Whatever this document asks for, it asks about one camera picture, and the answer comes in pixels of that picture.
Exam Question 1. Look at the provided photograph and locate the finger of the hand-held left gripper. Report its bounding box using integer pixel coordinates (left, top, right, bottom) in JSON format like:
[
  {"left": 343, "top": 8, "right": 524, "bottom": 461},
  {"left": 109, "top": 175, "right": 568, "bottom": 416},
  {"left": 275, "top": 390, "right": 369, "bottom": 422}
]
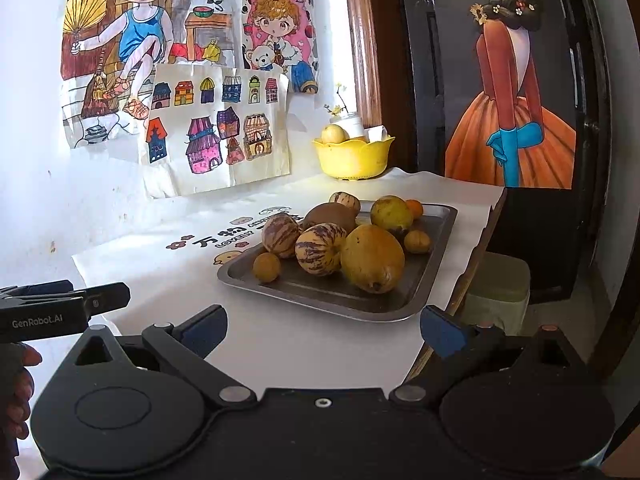
[
  {"left": 75, "top": 282, "right": 132, "bottom": 322},
  {"left": 0, "top": 281, "right": 76, "bottom": 302}
]

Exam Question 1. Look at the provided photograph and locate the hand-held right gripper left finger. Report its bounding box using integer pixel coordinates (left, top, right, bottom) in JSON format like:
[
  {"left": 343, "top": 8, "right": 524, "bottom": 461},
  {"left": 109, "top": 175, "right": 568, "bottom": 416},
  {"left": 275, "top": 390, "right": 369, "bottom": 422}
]
[{"left": 67, "top": 304, "right": 258, "bottom": 407}]

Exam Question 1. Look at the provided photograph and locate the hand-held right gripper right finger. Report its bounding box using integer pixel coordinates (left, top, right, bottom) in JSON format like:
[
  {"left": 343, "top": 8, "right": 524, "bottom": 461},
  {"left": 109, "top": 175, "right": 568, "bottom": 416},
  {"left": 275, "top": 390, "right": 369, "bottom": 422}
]
[{"left": 389, "top": 305, "right": 578, "bottom": 407}]

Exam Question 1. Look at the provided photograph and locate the small brown fruit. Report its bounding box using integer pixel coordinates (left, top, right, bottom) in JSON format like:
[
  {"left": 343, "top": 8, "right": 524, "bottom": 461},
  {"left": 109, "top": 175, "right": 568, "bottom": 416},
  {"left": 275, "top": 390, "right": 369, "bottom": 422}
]
[
  {"left": 252, "top": 252, "right": 282, "bottom": 283},
  {"left": 403, "top": 230, "right": 432, "bottom": 254}
]

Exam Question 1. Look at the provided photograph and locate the grey metal baking tray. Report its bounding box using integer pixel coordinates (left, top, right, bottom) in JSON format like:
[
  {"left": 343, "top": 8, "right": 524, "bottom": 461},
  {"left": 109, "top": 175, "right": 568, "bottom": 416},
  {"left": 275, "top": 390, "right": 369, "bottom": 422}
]
[{"left": 216, "top": 200, "right": 458, "bottom": 323}]

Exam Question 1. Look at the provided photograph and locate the purple striped pepino melon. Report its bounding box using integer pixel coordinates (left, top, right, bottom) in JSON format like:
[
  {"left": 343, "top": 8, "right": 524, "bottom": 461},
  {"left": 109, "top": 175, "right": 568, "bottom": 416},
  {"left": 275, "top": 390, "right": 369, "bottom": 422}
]
[{"left": 261, "top": 212, "right": 303, "bottom": 260}]

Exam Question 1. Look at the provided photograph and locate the pale striped pepino melon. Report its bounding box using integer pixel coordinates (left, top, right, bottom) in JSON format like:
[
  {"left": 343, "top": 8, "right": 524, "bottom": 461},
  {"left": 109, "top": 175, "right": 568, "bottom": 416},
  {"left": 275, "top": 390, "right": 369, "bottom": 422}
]
[
  {"left": 294, "top": 223, "right": 348, "bottom": 277},
  {"left": 328, "top": 191, "right": 361, "bottom": 213}
]

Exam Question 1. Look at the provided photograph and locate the brown round fruit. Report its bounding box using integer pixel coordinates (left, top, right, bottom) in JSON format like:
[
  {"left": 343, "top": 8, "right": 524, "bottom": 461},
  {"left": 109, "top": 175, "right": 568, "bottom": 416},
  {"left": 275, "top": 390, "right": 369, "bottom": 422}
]
[{"left": 301, "top": 202, "right": 358, "bottom": 235}]

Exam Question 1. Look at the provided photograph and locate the person's left hand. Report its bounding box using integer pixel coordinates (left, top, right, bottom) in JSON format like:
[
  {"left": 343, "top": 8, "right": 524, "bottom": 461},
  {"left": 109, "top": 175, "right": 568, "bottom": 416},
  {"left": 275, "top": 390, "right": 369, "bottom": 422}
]
[{"left": 0, "top": 346, "right": 44, "bottom": 480}]

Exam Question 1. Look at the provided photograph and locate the white printed tablecloth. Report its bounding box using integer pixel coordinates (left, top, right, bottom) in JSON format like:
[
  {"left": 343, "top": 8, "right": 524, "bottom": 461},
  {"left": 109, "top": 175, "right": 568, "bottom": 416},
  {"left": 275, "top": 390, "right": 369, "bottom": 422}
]
[{"left": 71, "top": 167, "right": 507, "bottom": 391}]

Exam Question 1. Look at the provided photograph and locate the pale green plastic bin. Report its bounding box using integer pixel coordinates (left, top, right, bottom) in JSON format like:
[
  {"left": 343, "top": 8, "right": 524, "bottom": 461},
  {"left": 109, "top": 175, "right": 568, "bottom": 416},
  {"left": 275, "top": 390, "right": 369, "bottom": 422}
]
[{"left": 462, "top": 252, "right": 531, "bottom": 336}]

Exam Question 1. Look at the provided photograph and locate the colourful houses drawing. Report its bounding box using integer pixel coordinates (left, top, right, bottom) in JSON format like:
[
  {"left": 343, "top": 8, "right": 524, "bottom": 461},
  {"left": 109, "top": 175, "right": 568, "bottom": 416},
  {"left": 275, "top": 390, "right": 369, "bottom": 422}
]
[{"left": 142, "top": 62, "right": 292, "bottom": 198}]

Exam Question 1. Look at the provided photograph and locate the yellow plastic bowl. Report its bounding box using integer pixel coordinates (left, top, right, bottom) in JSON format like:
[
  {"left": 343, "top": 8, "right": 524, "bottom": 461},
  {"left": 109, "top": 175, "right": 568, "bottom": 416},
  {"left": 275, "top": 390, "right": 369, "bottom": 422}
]
[{"left": 312, "top": 136, "right": 396, "bottom": 180}]

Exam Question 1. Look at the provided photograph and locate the white jar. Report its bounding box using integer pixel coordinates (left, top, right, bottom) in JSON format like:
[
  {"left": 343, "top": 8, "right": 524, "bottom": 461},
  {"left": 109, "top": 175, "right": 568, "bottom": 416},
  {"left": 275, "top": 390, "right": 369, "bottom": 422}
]
[{"left": 340, "top": 115, "right": 366, "bottom": 141}]

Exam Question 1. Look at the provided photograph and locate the yellow flower sprig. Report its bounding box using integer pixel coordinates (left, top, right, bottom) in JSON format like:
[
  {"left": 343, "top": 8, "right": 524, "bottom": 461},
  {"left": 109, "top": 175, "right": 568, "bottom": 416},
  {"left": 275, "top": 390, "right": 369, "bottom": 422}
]
[{"left": 324, "top": 81, "right": 349, "bottom": 117}]

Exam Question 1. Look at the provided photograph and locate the dark door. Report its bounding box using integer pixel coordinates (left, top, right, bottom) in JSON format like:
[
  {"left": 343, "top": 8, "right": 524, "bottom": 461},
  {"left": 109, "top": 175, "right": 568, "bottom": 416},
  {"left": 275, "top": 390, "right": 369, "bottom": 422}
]
[{"left": 395, "top": 0, "right": 617, "bottom": 306}]

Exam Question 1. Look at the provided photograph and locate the orange dress figure poster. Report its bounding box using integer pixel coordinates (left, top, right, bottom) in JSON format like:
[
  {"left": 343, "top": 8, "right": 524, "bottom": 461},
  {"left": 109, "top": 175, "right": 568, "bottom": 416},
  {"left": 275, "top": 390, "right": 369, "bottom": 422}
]
[{"left": 444, "top": 0, "right": 579, "bottom": 190}]

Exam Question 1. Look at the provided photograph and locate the brown wooden door trim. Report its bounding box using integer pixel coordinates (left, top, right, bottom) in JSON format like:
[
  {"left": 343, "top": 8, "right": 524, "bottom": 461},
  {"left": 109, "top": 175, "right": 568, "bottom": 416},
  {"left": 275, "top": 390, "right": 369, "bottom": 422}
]
[{"left": 342, "top": 0, "right": 384, "bottom": 129}]

